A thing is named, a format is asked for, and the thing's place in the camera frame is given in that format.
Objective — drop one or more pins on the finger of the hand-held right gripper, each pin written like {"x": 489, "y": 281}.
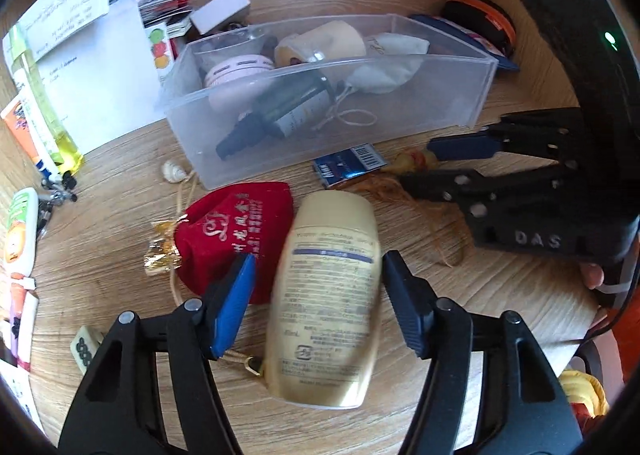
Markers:
{"x": 462, "y": 147}
{"x": 450, "y": 185}

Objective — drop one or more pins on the orange white tube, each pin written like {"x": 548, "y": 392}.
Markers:
{"x": 22, "y": 130}

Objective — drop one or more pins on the white handwritten paper note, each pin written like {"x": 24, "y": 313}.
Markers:
{"x": 65, "y": 5}

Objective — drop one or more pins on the yellow red cloth item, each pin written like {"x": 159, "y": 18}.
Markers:
{"x": 582, "y": 385}

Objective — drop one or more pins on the white envelope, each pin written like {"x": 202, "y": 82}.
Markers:
{"x": 110, "y": 85}

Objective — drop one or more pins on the wooden desktop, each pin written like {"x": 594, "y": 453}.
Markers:
{"x": 500, "y": 295}

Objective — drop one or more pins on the yellow orange tassel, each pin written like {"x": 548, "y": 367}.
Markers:
{"x": 412, "y": 160}

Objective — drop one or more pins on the cream fabric roll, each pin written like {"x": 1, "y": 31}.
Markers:
{"x": 325, "y": 40}

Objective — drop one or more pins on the black metal clips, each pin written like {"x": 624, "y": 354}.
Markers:
{"x": 57, "y": 187}

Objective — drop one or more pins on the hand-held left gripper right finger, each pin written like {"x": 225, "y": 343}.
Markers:
{"x": 406, "y": 307}

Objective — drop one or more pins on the pink round jar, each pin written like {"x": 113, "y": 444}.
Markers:
{"x": 237, "y": 70}

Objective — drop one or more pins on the green white mahjong tile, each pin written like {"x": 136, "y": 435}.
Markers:
{"x": 86, "y": 347}

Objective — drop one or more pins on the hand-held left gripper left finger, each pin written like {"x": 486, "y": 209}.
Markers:
{"x": 232, "y": 307}

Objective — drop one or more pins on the orange black round case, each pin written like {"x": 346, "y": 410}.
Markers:
{"x": 480, "y": 15}

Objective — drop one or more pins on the dark dropper bottle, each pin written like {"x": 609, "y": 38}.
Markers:
{"x": 285, "y": 107}

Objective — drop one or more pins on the small white seashell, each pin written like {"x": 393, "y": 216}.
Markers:
{"x": 173, "y": 171}

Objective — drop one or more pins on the dark blue flat case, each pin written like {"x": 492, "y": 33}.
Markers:
{"x": 450, "y": 30}

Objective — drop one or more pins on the white cloth pouch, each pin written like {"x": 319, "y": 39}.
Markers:
{"x": 395, "y": 60}

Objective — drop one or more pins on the clear plastic storage box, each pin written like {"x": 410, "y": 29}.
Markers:
{"x": 440, "y": 95}

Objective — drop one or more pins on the gold lotion bottle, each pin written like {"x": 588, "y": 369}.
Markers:
{"x": 325, "y": 300}

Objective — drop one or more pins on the small white cardboard box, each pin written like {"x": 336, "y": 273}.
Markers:
{"x": 220, "y": 10}

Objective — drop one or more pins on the fruit print card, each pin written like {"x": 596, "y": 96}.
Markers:
{"x": 160, "y": 50}

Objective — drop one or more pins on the blue foil packet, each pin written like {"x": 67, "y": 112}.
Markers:
{"x": 350, "y": 166}

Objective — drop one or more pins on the green orange cartoon tube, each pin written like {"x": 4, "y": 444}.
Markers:
{"x": 20, "y": 230}

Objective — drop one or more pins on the yellow green tube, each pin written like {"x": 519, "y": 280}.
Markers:
{"x": 47, "y": 110}

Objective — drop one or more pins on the person's right hand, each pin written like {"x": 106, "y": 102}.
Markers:
{"x": 592, "y": 276}

